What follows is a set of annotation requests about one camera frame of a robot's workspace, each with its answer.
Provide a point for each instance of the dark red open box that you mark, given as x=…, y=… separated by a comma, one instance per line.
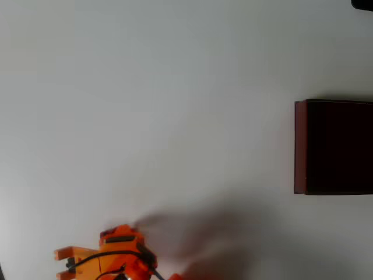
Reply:
x=338, y=147

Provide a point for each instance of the small black camera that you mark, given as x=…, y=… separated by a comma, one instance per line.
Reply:
x=70, y=264

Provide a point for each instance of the small red toy figure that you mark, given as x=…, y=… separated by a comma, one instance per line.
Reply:
x=105, y=233

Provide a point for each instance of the black object at corner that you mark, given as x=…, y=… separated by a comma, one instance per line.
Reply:
x=362, y=4

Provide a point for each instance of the light orange forked camera mount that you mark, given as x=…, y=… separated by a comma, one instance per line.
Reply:
x=87, y=256

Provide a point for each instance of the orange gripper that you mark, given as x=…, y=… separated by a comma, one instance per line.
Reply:
x=108, y=253

